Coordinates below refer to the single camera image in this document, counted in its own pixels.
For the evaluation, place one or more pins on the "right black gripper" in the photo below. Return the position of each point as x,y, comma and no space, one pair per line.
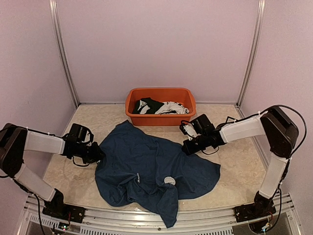
189,150

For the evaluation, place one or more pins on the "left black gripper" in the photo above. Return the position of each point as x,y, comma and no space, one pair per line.
96,155

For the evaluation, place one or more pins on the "dark blue t-shirt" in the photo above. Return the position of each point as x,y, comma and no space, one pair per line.
129,151

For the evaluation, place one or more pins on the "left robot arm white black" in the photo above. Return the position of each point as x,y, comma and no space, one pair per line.
16,140

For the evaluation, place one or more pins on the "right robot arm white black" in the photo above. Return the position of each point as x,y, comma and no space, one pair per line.
280,131

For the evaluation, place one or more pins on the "orange plastic tub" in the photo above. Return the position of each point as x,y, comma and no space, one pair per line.
179,95

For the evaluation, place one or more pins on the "black and white garment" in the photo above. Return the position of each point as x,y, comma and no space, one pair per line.
148,106

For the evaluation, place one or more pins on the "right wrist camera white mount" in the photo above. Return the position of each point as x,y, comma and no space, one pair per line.
187,129

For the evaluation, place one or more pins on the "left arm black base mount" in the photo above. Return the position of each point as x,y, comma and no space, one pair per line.
69,213

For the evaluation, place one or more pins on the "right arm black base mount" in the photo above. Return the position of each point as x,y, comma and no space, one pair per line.
250,211

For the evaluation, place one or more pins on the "right aluminium corner post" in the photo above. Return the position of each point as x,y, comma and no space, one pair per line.
253,52

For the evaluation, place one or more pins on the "aluminium corner post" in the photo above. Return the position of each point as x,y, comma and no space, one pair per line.
253,52
62,52

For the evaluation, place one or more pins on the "left aluminium corner post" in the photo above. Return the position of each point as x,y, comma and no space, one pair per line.
62,52

